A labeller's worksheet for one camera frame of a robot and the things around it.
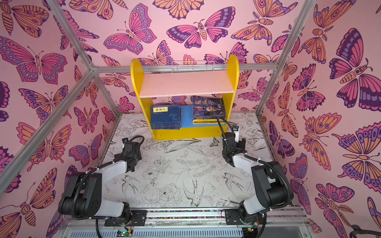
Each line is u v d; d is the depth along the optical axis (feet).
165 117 3.03
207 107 3.11
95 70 3.04
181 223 2.39
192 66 3.02
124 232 2.38
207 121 3.09
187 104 3.85
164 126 3.01
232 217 2.39
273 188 1.44
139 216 2.41
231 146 2.33
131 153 2.22
